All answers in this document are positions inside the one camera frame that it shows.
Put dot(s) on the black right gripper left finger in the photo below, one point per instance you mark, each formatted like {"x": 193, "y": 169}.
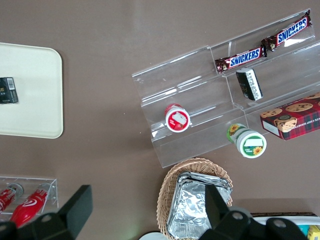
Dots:
{"x": 72, "y": 210}

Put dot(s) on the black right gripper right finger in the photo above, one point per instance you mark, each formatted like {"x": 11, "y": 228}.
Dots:
{"x": 217, "y": 212}

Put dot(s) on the aluminium foil tray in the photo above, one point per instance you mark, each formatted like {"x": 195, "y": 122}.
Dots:
{"x": 190, "y": 207}
{"x": 200, "y": 176}

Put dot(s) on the oval tan wicker basket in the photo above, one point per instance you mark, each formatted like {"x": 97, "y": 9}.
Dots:
{"x": 172, "y": 180}

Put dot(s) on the white rectangular tray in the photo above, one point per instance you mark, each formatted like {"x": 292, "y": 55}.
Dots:
{"x": 35, "y": 95}

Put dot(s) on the clear acrylic bottle stand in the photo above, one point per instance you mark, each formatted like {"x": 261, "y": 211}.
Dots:
{"x": 53, "y": 190}

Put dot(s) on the red cola bottle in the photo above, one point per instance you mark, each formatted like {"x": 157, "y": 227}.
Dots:
{"x": 6, "y": 197}
{"x": 28, "y": 203}

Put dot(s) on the white plastic bin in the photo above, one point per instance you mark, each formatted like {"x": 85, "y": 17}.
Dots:
{"x": 287, "y": 218}

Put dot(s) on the green sunflower-lidded cup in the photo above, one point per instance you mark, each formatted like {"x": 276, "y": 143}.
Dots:
{"x": 251, "y": 145}

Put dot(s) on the yellow snack packet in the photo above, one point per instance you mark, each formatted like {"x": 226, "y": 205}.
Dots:
{"x": 314, "y": 231}

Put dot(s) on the red-lidded yogurt cup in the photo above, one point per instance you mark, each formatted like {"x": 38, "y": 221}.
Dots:
{"x": 178, "y": 119}

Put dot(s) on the red plaid cookie box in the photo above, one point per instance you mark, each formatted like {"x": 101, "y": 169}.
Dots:
{"x": 297, "y": 120}

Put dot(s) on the clear acrylic stepped shelf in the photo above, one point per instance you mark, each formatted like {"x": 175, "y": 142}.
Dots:
{"x": 195, "y": 90}

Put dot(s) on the small black white-printed box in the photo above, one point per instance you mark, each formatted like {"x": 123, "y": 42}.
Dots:
{"x": 250, "y": 85}

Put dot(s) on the black box with barcode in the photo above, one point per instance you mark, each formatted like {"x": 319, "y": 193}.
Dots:
{"x": 8, "y": 90}

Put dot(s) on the Snickers chocolate bar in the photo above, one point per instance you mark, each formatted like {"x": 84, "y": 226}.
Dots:
{"x": 243, "y": 58}
{"x": 291, "y": 30}

